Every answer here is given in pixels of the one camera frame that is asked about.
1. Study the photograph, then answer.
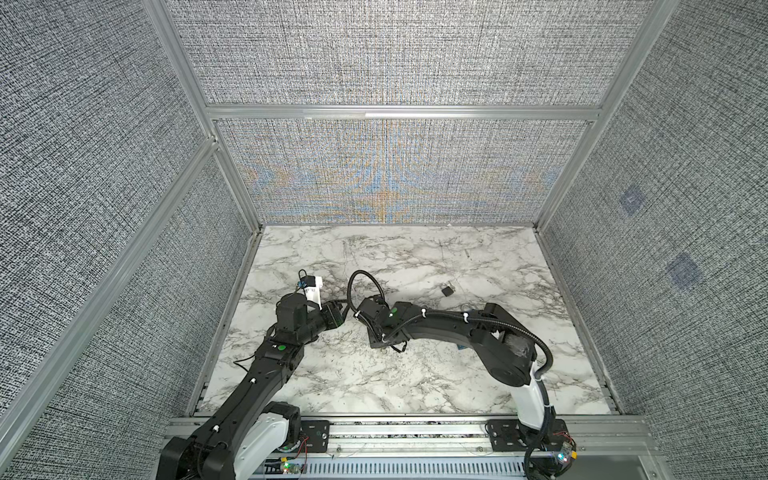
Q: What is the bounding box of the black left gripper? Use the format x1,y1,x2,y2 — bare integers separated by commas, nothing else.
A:
296,298,351,346

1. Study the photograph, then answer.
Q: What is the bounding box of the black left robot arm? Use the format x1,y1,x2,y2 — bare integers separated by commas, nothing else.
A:
156,292,345,479

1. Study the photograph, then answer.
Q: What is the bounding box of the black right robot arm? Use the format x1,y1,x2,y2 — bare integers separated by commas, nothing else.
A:
353,297,554,432

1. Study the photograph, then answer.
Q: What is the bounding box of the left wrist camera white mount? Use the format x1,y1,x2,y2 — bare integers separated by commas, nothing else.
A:
298,275,323,310

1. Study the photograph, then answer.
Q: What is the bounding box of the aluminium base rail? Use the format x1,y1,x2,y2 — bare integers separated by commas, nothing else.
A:
149,413,667,480

